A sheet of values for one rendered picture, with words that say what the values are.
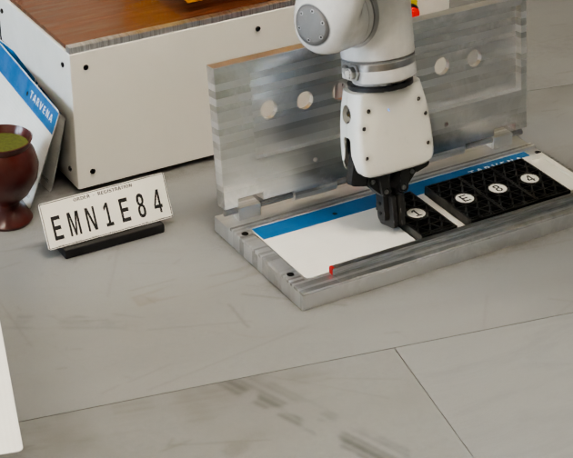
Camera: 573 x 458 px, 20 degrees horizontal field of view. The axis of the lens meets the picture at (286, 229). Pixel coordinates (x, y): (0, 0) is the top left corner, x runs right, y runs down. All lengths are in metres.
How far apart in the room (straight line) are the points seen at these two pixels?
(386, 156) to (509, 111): 0.30
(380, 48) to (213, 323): 0.35
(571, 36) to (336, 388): 0.99
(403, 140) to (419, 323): 0.22
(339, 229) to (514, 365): 0.31
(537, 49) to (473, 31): 0.42
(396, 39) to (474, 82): 0.28
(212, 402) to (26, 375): 0.20
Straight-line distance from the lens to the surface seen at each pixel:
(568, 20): 2.60
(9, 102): 2.15
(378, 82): 1.84
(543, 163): 2.09
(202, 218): 2.00
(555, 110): 2.30
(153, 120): 2.07
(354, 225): 1.95
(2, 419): 1.53
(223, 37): 2.07
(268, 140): 1.95
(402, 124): 1.88
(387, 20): 1.83
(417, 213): 1.95
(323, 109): 1.98
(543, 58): 2.46
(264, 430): 1.64
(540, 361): 1.76
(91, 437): 1.65
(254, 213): 1.96
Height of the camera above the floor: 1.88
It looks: 30 degrees down
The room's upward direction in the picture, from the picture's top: straight up
